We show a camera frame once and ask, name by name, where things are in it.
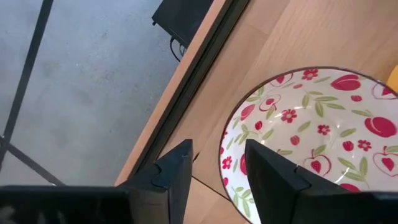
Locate red floral green bowl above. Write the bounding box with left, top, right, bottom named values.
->
left=218, top=65, right=398, bottom=224

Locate black electronics box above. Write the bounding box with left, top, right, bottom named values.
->
left=151, top=0, right=215, bottom=49

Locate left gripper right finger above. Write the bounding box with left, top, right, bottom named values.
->
left=245, top=139, right=371, bottom=224

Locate black cable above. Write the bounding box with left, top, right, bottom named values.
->
left=169, top=36, right=188, bottom=63

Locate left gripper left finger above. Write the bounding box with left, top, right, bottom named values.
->
left=122, top=139, right=195, bottom=224

